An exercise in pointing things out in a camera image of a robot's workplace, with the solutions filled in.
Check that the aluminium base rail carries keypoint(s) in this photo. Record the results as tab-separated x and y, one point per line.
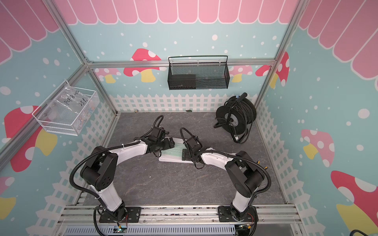
183	220

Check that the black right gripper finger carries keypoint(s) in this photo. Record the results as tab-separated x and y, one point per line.
183	132
187	155

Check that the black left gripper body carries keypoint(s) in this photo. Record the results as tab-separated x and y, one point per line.
161	146

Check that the black cable reel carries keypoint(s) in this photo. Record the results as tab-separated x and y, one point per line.
237	116

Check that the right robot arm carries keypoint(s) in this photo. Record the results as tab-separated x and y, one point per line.
248	177

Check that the yellow key keyboard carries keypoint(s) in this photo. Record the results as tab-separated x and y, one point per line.
171	160

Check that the green key keyboard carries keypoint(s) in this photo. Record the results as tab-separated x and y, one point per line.
176	152

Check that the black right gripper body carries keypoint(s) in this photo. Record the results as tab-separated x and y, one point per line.
192	157

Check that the black mesh wall basket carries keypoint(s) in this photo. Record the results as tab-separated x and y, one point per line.
211	71

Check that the black box in basket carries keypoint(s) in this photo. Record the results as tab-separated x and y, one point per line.
182	81

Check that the clear wire wall basket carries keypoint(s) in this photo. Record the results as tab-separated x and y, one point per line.
67	110

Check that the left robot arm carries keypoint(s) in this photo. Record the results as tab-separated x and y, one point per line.
95	173

